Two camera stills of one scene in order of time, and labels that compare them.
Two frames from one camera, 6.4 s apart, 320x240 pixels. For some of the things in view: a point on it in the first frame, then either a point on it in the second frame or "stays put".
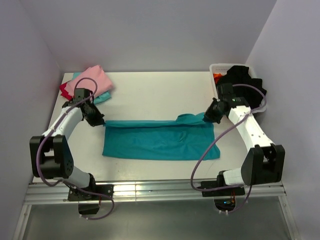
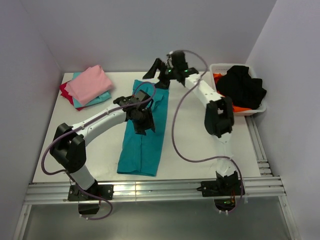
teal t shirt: x=189 y=137 → x=144 y=154
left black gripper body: x=95 y=117 → x=140 y=116
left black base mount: x=89 y=203 stays put
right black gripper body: x=213 y=113 → x=171 y=75
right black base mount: x=222 y=204 stays put
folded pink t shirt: x=95 y=73 stays put
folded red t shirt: x=65 y=93 stays put
